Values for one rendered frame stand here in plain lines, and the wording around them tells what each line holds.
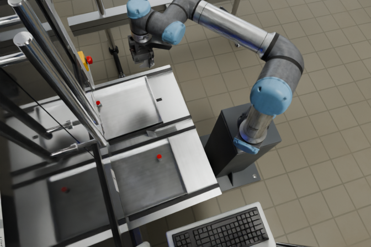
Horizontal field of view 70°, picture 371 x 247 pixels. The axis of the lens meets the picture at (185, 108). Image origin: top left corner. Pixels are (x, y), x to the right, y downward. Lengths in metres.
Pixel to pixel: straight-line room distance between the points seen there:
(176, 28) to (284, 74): 0.35
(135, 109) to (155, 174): 0.33
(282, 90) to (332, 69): 2.14
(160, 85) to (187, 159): 0.41
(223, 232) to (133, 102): 0.72
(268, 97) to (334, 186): 1.73
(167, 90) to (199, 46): 1.33
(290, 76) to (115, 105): 0.84
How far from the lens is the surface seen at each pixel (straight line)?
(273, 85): 0.79
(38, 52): 0.36
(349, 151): 2.61
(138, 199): 1.20
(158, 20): 0.87
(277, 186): 2.26
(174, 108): 1.31
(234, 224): 1.28
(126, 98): 1.34
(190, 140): 1.25
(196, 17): 0.93
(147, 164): 1.22
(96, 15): 2.15
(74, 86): 0.54
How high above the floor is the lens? 2.07
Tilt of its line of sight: 66 degrees down
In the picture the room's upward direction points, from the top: 8 degrees clockwise
